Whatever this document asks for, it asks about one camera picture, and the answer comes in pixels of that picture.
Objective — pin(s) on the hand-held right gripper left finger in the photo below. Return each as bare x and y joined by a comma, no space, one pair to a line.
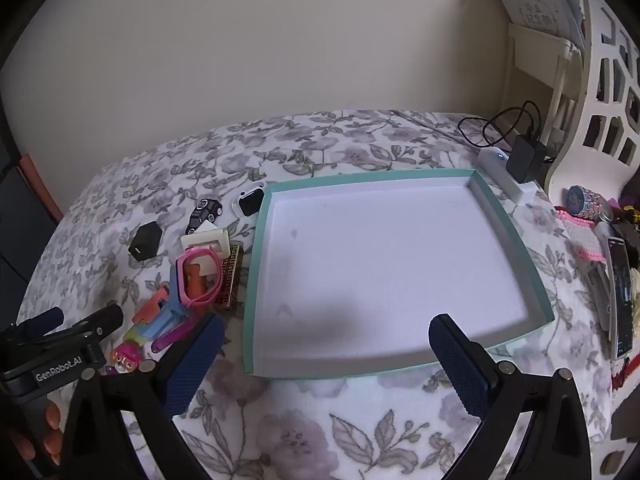
195,360

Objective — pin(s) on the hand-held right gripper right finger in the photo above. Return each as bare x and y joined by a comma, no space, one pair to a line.
460,365

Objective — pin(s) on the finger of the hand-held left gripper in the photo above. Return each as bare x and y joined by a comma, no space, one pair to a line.
100,322
42,320

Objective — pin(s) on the orange and blue toy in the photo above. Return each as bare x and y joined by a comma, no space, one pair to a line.
150,312

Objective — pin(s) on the pink smartwatch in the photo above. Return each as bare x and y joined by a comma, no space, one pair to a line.
179,276

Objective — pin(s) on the black charger cube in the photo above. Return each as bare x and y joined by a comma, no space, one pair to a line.
146,240

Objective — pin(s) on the white square plastic case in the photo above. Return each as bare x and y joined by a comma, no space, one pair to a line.
207,237

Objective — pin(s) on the teal shallow cardboard box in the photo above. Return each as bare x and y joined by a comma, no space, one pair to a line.
375,260

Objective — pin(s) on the black toy car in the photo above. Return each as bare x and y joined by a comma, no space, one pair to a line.
204,212

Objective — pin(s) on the white smartwatch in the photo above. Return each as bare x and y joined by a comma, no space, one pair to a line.
248,203

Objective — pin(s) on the person's left hand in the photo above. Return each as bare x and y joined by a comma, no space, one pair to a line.
52,417

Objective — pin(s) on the purple plastic strip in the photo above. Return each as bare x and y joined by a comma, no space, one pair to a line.
170,338

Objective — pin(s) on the dark cabinet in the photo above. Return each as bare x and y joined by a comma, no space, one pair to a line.
15,240

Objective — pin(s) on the floral blanket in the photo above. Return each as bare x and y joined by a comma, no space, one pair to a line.
350,435

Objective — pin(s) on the orange board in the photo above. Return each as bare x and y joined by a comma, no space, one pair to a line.
40,185

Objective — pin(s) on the black phone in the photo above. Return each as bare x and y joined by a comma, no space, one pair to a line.
620,300

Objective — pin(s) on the pink white beaded pouch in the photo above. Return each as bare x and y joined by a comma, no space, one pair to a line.
582,237

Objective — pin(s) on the white power strip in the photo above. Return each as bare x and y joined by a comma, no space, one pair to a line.
520,192

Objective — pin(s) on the silver blue-faced wristwatch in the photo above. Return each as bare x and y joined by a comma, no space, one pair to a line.
577,197

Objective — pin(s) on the white cutout headboard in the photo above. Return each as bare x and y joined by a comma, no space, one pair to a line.
590,85

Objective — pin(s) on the white shelf rack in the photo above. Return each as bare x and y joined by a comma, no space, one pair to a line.
535,45

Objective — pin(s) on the stack of papers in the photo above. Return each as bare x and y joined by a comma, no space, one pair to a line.
535,5

